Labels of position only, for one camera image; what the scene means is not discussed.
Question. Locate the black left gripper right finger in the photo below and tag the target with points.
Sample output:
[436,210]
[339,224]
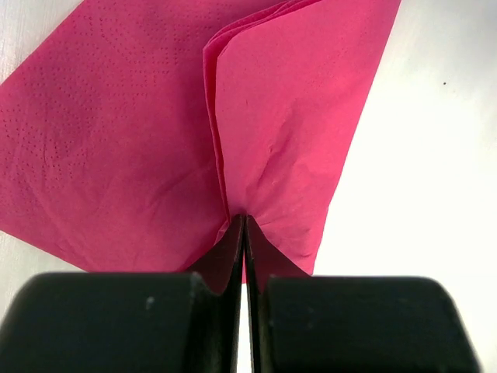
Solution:
[304,323]

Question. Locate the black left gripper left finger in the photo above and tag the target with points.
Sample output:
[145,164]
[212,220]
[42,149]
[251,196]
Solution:
[130,322]

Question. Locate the pink paper napkin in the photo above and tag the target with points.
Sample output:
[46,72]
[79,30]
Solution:
[134,133]

